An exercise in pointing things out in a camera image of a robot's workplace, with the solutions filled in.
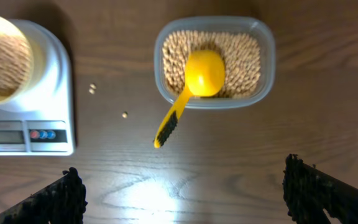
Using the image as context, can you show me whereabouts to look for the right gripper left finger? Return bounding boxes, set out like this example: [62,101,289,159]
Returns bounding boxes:
[0,167,88,224]

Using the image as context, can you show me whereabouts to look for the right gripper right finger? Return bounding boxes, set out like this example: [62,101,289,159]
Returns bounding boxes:
[282,154,358,224]

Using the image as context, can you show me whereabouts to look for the yellow plastic bowl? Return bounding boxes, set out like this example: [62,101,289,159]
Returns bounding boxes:
[0,16,45,105]

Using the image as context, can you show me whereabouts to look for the yellow measuring scoop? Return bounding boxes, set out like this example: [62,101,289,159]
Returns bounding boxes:
[154,50,225,148]

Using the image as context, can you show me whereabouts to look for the white digital kitchen scale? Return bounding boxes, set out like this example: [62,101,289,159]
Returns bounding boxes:
[0,19,75,156]

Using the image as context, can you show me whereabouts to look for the soybeans in bowl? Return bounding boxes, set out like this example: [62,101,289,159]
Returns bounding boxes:
[0,35,33,96]

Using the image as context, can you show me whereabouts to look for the soybeans in container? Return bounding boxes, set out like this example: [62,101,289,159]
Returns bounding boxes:
[160,30,261,98]

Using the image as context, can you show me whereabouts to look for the clear plastic container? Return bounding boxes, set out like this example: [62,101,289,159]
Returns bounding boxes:
[154,16,276,110]

